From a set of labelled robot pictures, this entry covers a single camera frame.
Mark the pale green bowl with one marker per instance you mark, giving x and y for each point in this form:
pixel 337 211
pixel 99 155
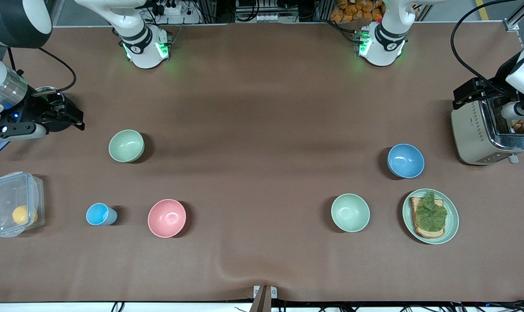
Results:
pixel 350 212
pixel 126 146

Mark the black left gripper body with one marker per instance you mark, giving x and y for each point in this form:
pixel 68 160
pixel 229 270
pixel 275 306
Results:
pixel 498 79

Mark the toast slice with crust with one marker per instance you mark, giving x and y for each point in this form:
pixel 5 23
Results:
pixel 420 229

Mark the metal table edge bracket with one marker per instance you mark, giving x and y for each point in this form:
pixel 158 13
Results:
pixel 265 294

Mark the pale green plate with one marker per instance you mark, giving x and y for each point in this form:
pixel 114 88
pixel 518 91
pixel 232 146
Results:
pixel 451 225

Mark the orange snack bags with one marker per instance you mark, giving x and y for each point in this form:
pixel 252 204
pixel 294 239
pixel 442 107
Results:
pixel 353 11

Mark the blue cup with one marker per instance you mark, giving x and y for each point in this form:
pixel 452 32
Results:
pixel 98 214

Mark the aluminium frame profile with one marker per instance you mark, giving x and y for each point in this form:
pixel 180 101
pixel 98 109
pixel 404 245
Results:
pixel 519 17

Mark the clear plastic lidded container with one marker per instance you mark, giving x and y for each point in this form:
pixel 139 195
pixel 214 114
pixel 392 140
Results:
pixel 8 201

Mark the cream and chrome toaster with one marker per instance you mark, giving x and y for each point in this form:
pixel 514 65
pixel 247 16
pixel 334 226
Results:
pixel 472 134

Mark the pink bowl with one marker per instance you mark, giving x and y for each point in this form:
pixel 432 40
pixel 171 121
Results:
pixel 167 218

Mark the white power strip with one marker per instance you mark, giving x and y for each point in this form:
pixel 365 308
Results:
pixel 175 15

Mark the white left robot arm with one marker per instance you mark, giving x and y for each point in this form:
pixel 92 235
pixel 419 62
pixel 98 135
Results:
pixel 383 43

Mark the blue bowl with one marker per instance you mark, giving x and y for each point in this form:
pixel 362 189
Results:
pixel 405 160

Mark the glass lid with blue knob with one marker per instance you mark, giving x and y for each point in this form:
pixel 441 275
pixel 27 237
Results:
pixel 45 90

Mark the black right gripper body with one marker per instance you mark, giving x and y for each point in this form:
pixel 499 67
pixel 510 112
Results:
pixel 37 110

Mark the brown bread slice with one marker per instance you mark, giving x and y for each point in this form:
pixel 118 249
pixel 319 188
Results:
pixel 519 126

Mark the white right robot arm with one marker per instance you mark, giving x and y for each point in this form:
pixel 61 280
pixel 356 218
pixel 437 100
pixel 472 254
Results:
pixel 142 52

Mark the green lettuce leaf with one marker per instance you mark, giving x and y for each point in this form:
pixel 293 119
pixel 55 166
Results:
pixel 431 214

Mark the yellow lemon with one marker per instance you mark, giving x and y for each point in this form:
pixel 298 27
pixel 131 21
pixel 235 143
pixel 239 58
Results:
pixel 22 215

